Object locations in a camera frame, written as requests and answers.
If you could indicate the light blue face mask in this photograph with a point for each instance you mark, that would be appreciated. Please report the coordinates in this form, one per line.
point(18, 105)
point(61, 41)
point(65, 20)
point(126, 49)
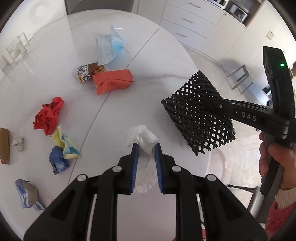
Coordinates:
point(105, 49)

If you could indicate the blue printed carton box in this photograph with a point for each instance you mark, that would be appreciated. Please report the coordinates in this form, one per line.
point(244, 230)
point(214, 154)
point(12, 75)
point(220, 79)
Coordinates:
point(28, 195)

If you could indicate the metal stool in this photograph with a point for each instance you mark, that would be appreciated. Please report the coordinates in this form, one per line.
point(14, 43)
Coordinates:
point(242, 78)

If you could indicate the dark blue crumpled paper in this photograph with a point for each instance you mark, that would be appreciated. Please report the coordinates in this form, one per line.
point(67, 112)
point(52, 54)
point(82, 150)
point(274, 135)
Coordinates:
point(57, 160)

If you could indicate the black mesh basket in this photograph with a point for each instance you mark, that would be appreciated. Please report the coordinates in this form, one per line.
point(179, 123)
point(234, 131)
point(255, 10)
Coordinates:
point(202, 128)

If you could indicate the white tissue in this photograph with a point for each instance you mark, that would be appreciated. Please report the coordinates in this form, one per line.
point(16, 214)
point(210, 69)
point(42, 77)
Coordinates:
point(146, 168)

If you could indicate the clear glass container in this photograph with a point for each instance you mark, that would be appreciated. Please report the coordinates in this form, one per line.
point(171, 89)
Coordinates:
point(17, 49)

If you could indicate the red paper packet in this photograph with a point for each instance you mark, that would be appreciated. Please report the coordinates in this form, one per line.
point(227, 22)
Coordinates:
point(112, 80)

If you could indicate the white drawer cabinet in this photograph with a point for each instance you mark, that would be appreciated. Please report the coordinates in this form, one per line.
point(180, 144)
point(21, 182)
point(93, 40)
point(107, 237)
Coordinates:
point(191, 22)

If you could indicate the yellow blue crumpled paper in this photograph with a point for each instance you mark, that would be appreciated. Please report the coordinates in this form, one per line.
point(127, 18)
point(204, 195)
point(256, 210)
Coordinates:
point(69, 150)

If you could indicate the countertop appliance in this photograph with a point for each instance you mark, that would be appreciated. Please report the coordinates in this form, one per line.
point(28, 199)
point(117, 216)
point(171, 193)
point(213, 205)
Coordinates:
point(238, 11)

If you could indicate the person's right hand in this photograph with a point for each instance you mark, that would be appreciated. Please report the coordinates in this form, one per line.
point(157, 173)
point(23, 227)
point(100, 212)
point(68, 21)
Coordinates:
point(283, 155)

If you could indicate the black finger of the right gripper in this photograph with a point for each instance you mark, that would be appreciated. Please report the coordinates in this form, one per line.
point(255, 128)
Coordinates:
point(255, 115)

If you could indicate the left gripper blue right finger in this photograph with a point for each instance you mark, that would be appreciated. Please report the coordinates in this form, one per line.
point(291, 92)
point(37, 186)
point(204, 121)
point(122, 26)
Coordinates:
point(157, 156)

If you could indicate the red paper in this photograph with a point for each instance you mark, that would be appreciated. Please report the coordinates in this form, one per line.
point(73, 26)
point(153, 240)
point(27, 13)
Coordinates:
point(47, 118)

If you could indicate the brown cardboard box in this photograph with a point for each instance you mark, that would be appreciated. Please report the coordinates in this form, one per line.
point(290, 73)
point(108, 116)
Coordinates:
point(4, 146)

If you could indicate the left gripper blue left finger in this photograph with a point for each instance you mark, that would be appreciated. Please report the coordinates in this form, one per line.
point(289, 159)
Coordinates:
point(133, 170)

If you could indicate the small grey crumpled paper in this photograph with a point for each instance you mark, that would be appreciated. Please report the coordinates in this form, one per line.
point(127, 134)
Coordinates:
point(18, 142)

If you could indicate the black white snack wrapper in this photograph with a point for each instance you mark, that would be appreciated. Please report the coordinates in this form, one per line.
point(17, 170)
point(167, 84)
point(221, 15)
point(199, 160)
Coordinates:
point(86, 72)

